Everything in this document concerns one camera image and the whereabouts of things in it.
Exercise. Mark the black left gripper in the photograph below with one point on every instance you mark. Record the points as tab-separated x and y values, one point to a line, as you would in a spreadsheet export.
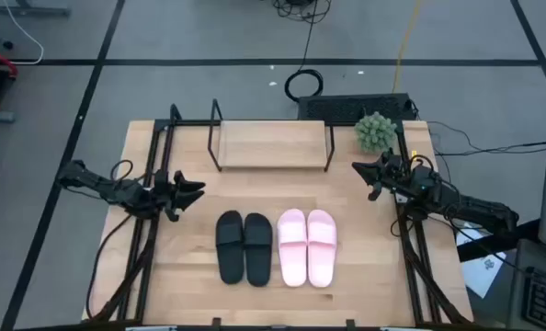
165	193

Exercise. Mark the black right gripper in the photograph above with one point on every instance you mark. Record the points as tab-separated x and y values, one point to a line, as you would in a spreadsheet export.
394	177

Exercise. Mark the black slide sandal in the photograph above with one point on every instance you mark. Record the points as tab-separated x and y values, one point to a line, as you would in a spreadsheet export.
230	246
258	248

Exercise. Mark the pink slide sandal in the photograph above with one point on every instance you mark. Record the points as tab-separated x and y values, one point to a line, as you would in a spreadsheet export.
321	247
292	246

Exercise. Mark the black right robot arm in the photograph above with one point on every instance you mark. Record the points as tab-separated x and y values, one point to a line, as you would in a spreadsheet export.
475	207

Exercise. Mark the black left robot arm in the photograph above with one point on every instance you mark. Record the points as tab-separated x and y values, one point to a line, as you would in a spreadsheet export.
98	184

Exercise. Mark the green artificial plant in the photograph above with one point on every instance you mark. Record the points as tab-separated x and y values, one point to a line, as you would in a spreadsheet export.
375	133

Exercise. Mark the black keyboard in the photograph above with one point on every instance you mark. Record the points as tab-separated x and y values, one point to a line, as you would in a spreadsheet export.
351	106

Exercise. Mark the black metal crossbar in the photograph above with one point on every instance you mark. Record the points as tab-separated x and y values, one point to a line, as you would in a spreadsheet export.
190	122

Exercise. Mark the small black table clamp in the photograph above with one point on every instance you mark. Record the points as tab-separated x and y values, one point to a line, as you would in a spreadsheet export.
216	322
350	323

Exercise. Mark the black beam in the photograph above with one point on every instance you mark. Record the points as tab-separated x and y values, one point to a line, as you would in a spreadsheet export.
498	241

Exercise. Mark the white paper sheet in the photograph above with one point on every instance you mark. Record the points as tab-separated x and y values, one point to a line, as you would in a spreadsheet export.
482	271

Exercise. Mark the grey laptop base with keyboard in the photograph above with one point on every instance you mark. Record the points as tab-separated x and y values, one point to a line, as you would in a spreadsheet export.
544	299

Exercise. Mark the grey furniture foot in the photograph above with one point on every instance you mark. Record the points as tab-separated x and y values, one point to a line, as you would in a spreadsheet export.
29	8

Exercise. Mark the wooden shelf with black frame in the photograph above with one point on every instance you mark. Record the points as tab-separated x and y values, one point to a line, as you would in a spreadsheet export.
273	143

